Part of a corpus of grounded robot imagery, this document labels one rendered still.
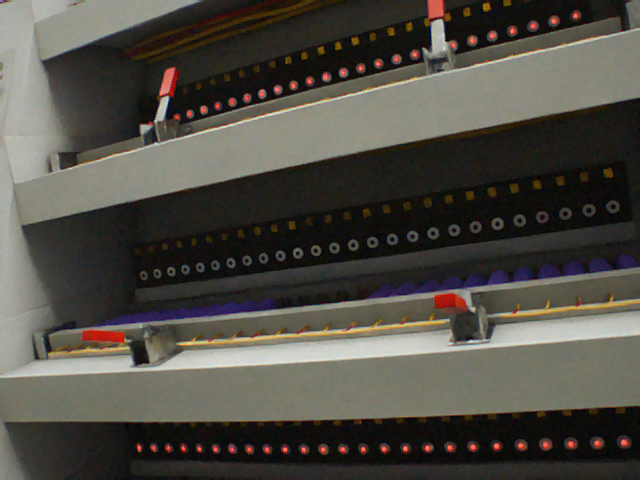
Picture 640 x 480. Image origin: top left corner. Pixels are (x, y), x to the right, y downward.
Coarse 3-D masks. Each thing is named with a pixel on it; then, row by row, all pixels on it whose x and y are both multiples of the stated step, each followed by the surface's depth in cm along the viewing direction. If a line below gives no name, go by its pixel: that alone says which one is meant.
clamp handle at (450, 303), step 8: (440, 296) 34; (448, 296) 33; (456, 296) 34; (464, 296) 39; (440, 304) 33; (448, 304) 33; (456, 304) 33; (464, 304) 36; (472, 304) 40; (448, 312) 36; (456, 312) 36; (464, 312) 36; (472, 312) 39
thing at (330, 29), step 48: (384, 0) 71; (480, 0) 65; (240, 48) 78; (288, 48) 75; (432, 144) 64; (480, 144) 61; (528, 144) 59; (576, 144) 57; (624, 144) 55; (192, 192) 76; (240, 192) 72; (288, 192) 70; (336, 192) 67; (384, 192) 65; (432, 192) 62; (144, 240) 77
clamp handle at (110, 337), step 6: (90, 330) 44; (96, 330) 44; (102, 330) 44; (144, 330) 50; (150, 330) 50; (84, 336) 44; (90, 336) 43; (96, 336) 44; (102, 336) 44; (108, 336) 45; (114, 336) 45; (120, 336) 46; (126, 336) 47; (132, 336) 48; (144, 336) 50; (150, 336) 50; (108, 342) 46; (114, 342) 46; (120, 342) 46; (138, 342) 49; (144, 342) 49
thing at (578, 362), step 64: (384, 256) 59; (448, 256) 57; (0, 320) 56; (64, 320) 64; (576, 320) 39; (0, 384) 55; (64, 384) 51; (128, 384) 49; (192, 384) 46; (256, 384) 44; (320, 384) 42; (384, 384) 40; (448, 384) 39; (512, 384) 37; (576, 384) 36
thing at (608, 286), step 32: (480, 288) 43; (512, 288) 42; (544, 288) 41; (576, 288) 40; (608, 288) 39; (192, 320) 53; (224, 320) 51; (256, 320) 50; (288, 320) 49; (320, 320) 48; (352, 320) 46; (384, 320) 46; (416, 320) 45; (96, 352) 55
